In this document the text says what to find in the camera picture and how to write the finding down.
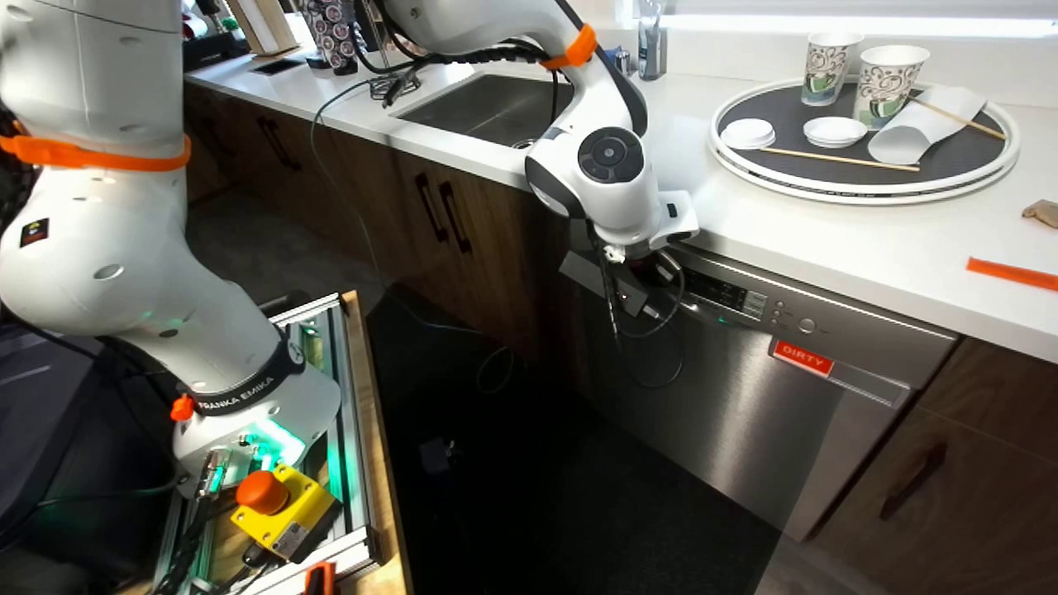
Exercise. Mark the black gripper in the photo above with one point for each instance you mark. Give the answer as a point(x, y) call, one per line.
point(597, 273)

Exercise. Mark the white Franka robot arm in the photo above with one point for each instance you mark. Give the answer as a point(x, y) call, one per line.
point(89, 252)

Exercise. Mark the stainless steel dishwasher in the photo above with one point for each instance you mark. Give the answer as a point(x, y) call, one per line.
point(749, 419)

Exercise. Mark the red dishwasher label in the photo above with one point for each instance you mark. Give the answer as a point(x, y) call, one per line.
point(806, 359)

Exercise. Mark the small white bowl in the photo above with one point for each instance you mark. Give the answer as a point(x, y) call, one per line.
point(749, 132)
point(835, 132)

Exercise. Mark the wooden chopstick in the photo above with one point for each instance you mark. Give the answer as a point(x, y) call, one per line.
point(839, 155)
point(962, 116)

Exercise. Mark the stainless steel sink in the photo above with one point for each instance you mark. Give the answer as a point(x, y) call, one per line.
point(499, 108)

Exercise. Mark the chrome kitchen faucet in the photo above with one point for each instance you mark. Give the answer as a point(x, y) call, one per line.
point(652, 39)

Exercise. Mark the patterned paper cup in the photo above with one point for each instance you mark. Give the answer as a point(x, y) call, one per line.
point(889, 83)
point(827, 66)

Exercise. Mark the white rectangular dish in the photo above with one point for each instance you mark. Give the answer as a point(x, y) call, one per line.
point(909, 144)
point(950, 105)

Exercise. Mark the dark wooden sink cabinet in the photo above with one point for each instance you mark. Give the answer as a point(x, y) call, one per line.
point(364, 218)

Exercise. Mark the round black white-rimmed tray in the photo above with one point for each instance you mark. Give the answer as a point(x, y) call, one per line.
point(970, 160)

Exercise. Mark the orange flat stick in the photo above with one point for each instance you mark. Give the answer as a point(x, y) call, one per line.
point(1012, 273)

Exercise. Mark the dark wooden drawer cabinet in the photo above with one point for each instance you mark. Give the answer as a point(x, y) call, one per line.
point(970, 485)

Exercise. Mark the small brown item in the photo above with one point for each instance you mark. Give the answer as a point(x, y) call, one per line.
point(1042, 213)

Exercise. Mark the patterned dark container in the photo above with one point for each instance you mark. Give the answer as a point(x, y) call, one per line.
point(332, 34)

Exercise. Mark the yellow emergency stop box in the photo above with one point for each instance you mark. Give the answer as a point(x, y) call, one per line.
point(275, 506)

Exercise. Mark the wooden cutting board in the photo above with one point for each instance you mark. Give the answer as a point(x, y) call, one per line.
point(266, 21)

